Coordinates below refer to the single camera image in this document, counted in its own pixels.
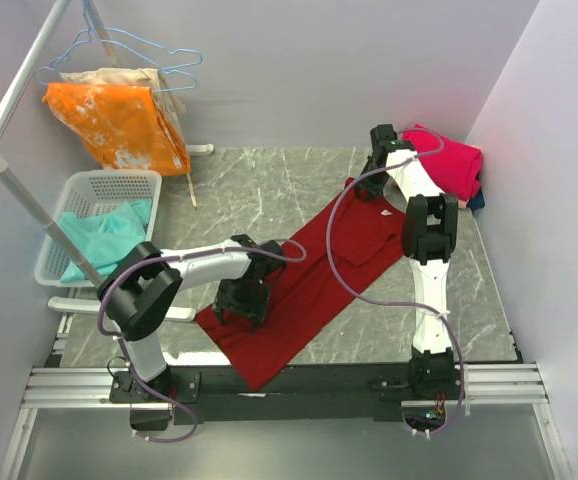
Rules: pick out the aluminium frame rail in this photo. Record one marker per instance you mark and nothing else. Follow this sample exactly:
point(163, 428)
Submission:
point(81, 388)

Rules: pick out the orange patterned cloth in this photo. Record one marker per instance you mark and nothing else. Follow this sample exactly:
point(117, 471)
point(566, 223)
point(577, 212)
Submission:
point(121, 126)

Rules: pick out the white laundry basket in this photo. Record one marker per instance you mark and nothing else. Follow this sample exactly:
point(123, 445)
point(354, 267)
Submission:
point(97, 192)

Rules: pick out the dark red t shirt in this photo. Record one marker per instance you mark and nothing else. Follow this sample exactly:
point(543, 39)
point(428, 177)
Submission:
point(349, 245)

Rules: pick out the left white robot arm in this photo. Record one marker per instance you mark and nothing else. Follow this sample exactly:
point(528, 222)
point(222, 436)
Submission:
point(137, 295)

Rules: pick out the beige cloth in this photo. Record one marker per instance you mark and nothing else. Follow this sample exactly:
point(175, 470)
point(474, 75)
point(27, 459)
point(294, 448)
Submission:
point(146, 77)

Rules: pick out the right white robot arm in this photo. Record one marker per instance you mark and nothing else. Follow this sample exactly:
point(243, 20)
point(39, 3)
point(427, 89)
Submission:
point(429, 234)

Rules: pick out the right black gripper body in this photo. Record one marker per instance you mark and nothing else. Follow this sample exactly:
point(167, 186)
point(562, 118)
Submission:
point(373, 185)

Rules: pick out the folded navy t shirt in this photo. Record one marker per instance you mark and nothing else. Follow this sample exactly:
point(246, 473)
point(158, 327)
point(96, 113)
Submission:
point(477, 199)

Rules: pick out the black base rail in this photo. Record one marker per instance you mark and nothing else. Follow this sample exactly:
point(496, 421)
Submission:
point(330, 391)

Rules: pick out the teal t shirt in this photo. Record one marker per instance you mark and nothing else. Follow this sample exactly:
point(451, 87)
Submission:
point(106, 239)

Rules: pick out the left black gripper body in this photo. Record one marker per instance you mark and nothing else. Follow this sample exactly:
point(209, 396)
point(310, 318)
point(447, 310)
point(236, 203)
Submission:
point(246, 298)

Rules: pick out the folded pink t shirt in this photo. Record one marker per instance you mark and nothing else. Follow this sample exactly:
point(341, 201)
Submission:
point(455, 168)

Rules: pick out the white clothes rack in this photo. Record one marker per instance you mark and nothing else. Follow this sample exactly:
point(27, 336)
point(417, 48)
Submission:
point(43, 153)

